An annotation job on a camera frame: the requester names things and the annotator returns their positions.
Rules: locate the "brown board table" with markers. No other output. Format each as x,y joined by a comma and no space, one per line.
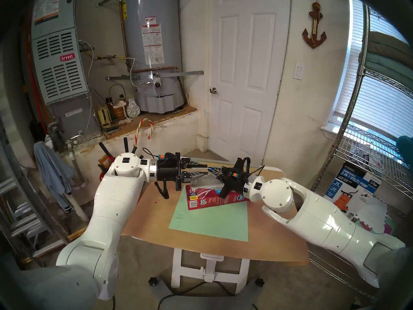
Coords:
148,215

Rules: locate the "pale green seat cushion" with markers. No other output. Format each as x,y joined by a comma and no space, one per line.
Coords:
384,67

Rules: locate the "blue hanging cloth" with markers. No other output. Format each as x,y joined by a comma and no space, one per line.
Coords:
51,170

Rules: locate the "striped candy cane decoration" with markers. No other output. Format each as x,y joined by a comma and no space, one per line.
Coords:
151,123

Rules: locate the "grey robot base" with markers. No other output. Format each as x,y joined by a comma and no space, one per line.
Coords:
206,301

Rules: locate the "white table frame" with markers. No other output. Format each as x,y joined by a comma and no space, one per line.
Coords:
211,267

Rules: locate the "white light switch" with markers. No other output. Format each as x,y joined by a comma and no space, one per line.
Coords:
298,71

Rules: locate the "wooden anchor wall decoration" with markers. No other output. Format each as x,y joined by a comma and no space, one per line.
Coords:
314,18

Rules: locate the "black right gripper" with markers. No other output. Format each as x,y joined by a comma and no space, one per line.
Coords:
237,181

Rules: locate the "grey water heater tank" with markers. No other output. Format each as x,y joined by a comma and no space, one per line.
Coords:
167,38

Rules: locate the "aluminium ladder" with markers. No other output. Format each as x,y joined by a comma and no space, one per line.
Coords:
19,222

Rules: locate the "white window blinds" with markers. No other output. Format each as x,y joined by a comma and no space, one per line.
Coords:
387,106

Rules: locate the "white panel door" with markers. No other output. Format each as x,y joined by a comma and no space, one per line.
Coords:
248,102

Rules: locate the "foil wrapped object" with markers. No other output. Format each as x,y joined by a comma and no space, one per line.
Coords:
133,109

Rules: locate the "grey brown seat cushion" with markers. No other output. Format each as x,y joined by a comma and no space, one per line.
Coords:
390,44

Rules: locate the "turquoise pillow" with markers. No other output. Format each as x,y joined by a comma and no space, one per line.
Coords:
406,149

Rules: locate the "black base knob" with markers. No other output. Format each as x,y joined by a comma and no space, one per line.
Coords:
259,283
153,282

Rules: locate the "utility pump cardboard box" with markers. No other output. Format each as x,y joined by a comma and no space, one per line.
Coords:
355,186

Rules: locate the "copper water pipe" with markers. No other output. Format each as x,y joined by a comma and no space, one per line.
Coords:
155,69

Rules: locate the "white jagged paper sheet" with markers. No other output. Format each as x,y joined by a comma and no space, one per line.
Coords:
374,215

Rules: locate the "pale green paper sheet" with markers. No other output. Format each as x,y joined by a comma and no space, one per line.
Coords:
209,227

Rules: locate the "coloured paper stack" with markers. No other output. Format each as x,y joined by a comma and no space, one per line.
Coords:
387,228

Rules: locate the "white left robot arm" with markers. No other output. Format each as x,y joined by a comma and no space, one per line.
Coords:
113,202

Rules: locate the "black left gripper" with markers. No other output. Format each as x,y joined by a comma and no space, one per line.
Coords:
167,170

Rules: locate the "grey Bryant furnace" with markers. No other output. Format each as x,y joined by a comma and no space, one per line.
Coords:
61,73

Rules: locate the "wooden plank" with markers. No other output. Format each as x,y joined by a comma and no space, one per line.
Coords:
79,234

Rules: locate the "clear ziplock bag blue slider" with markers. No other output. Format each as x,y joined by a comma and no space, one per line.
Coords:
206,183

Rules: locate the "yellow gas pipe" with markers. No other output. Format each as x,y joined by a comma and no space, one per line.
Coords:
109,57

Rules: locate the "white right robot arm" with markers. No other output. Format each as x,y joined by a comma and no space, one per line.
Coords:
322,215

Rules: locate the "red freezer bag box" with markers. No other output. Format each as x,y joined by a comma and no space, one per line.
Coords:
206,201

